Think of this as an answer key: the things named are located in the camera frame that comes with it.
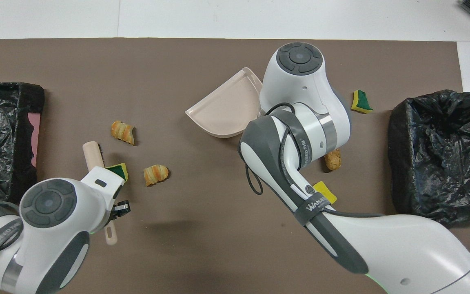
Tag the beige plastic dustpan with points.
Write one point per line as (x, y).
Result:
(227, 106)

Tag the brown table mat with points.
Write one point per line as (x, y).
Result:
(178, 73)

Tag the black bag covered bin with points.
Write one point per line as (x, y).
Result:
(443, 155)

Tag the toy croissant piece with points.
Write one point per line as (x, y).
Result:
(155, 174)
(121, 131)

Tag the beige hand brush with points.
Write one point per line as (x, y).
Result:
(92, 155)

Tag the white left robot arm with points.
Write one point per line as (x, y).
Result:
(47, 245)

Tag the brown bread roll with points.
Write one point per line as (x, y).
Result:
(333, 161)

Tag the green yellow sponge piece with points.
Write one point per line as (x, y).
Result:
(360, 102)
(118, 169)

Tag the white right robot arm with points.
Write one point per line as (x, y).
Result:
(300, 90)

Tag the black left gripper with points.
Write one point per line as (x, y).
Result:
(121, 208)

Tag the yellow notched sponge piece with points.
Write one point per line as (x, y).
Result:
(327, 192)

